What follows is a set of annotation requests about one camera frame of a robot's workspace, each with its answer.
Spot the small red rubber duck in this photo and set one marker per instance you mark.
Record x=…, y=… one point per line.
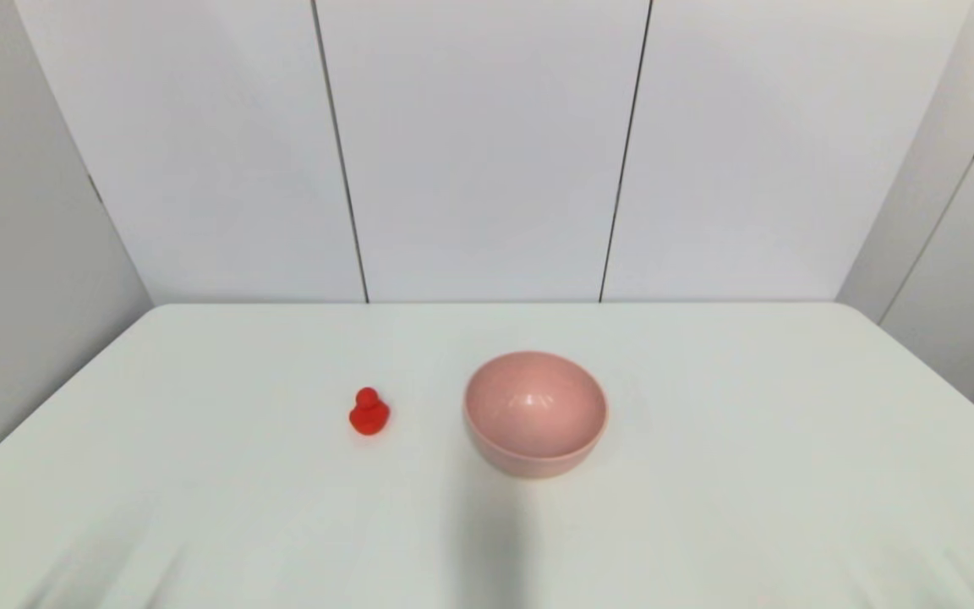
x=369, y=414

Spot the pink bowl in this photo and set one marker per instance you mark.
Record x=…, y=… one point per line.
x=535, y=414

